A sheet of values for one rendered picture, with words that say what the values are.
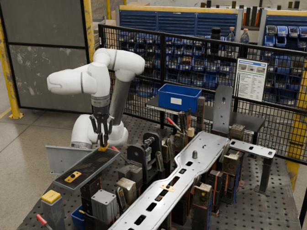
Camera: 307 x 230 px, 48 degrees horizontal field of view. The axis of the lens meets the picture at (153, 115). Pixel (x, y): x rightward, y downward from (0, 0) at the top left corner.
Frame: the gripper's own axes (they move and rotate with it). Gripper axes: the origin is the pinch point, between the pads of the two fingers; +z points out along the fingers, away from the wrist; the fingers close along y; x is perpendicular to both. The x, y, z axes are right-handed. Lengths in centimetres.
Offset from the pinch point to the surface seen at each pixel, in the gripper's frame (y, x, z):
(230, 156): 66, 32, 21
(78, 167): -9.4, -12.7, 10.2
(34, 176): -125, 112, 126
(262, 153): 86, 46, 25
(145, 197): 24.7, -8.9, 26.0
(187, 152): 40, 38, 26
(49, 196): -13.2, -36.0, 10.4
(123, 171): 11.0, -3.1, 16.3
